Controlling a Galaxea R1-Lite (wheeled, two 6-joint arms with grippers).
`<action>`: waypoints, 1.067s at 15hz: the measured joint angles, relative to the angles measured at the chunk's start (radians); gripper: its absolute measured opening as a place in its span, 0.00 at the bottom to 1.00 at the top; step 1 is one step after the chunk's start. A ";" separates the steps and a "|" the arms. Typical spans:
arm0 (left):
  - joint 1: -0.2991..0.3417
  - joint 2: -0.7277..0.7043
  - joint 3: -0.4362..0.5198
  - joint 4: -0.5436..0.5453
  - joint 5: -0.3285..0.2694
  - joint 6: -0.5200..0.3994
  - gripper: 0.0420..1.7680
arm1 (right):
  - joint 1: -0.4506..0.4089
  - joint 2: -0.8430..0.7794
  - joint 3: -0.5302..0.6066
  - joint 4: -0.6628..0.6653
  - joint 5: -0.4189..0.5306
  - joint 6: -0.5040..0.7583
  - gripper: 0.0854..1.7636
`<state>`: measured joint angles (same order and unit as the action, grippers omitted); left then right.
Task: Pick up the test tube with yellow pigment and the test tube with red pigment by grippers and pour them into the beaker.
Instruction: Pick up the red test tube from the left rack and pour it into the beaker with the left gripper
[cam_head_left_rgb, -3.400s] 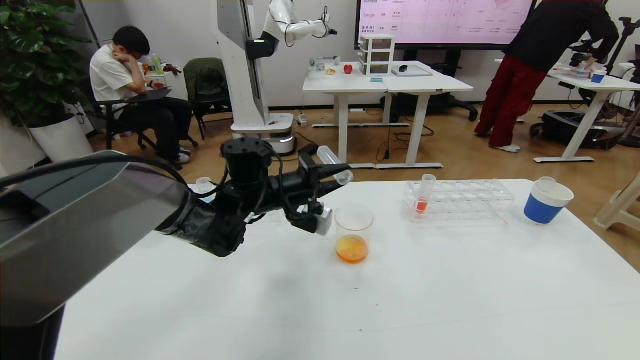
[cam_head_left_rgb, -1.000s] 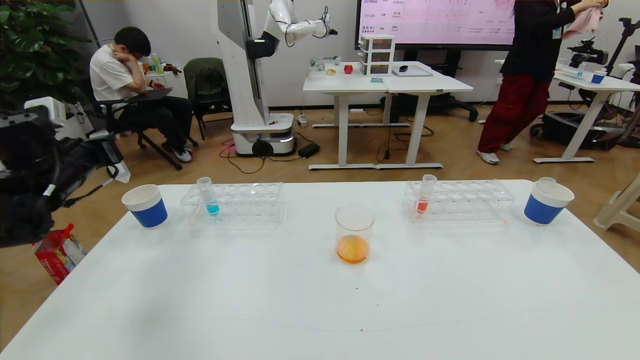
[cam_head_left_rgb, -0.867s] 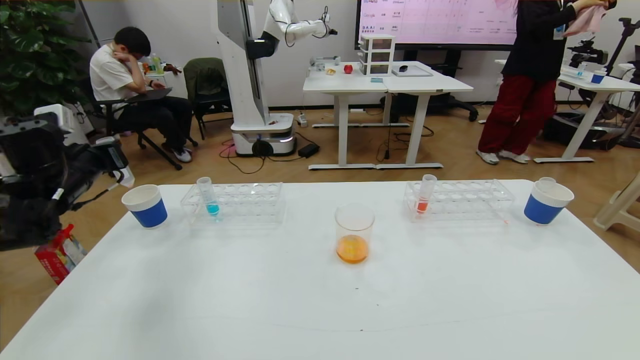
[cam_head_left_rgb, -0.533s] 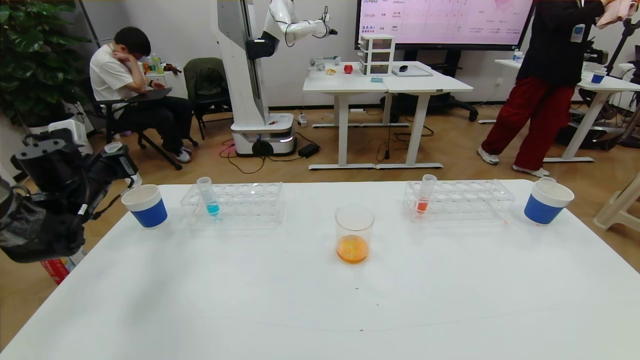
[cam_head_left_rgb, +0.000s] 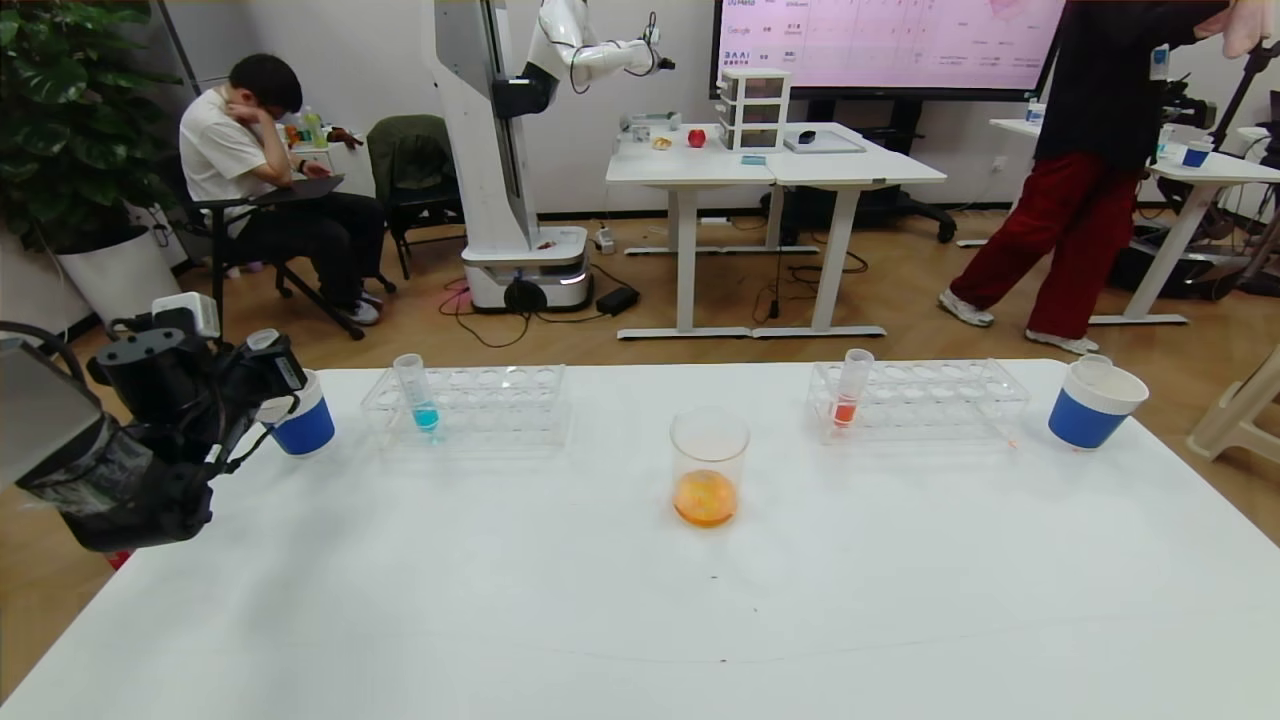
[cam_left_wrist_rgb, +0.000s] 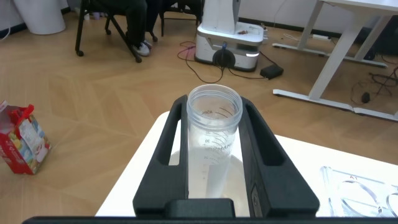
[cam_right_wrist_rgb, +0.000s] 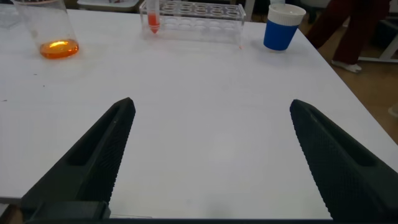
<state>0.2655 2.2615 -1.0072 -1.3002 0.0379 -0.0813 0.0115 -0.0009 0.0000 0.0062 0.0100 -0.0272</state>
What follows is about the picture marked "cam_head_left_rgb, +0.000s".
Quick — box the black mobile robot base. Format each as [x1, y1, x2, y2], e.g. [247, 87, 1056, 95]
[1110, 225, 1256, 301]

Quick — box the clear glass beaker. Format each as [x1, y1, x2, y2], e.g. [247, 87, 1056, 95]
[669, 408, 751, 529]

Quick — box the clear acrylic test tube rack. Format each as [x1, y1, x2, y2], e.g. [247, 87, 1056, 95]
[806, 358, 1031, 446]
[360, 363, 573, 451]

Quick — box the test tube with blue pigment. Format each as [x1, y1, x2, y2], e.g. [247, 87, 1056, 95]
[393, 353, 441, 433]

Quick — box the white standing desk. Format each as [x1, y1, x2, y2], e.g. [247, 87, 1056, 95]
[752, 123, 949, 340]
[605, 123, 791, 342]

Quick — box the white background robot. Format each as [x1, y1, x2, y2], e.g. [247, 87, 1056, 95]
[430, 0, 677, 316]

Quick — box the white drawer organizer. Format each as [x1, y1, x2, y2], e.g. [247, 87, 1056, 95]
[717, 68, 793, 154]

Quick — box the black screen stand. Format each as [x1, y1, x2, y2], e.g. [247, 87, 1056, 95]
[762, 98, 958, 246]

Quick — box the grey flat tray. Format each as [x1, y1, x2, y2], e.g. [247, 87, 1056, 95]
[782, 129, 867, 156]

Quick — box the chair with green jacket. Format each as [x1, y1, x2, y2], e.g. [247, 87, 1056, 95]
[365, 113, 467, 281]

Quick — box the blue paper cup white rim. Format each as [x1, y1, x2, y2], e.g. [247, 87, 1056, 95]
[262, 370, 337, 458]
[1047, 358, 1150, 451]

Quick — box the dark laptop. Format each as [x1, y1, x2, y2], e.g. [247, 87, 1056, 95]
[248, 174, 348, 208]

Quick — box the large display screen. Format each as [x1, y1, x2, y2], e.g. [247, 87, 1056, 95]
[709, 0, 1077, 104]

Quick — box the black office chair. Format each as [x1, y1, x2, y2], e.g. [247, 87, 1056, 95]
[183, 175, 367, 343]

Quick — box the seated person in white shirt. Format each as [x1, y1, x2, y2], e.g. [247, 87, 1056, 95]
[180, 53, 401, 328]

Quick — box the standing person in red trousers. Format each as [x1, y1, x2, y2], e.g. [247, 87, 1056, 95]
[937, 0, 1280, 357]

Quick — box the white planter pot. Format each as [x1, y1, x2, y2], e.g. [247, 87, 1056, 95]
[55, 226, 189, 326]

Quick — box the long white desk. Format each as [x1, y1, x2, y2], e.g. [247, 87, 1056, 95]
[955, 117, 1280, 328]

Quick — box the beige plastic stool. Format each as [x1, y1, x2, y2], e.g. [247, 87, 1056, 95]
[1186, 345, 1280, 466]

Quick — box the large green potted plant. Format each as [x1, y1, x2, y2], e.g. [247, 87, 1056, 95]
[0, 0, 193, 256]

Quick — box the black tripod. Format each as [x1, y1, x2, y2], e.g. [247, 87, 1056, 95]
[1215, 40, 1280, 126]

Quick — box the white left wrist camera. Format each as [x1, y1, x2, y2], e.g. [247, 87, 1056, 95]
[150, 291, 222, 341]

